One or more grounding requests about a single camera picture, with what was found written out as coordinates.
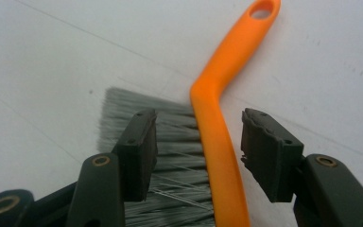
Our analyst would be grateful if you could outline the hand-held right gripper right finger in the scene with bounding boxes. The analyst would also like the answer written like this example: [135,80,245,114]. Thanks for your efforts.
[240,107,305,203]

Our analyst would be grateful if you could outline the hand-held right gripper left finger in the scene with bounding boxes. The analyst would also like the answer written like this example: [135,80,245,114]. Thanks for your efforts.
[111,108,159,203]

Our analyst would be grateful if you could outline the orange hand brush grey bristles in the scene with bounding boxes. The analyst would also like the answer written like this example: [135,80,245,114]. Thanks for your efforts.
[96,0,283,227]

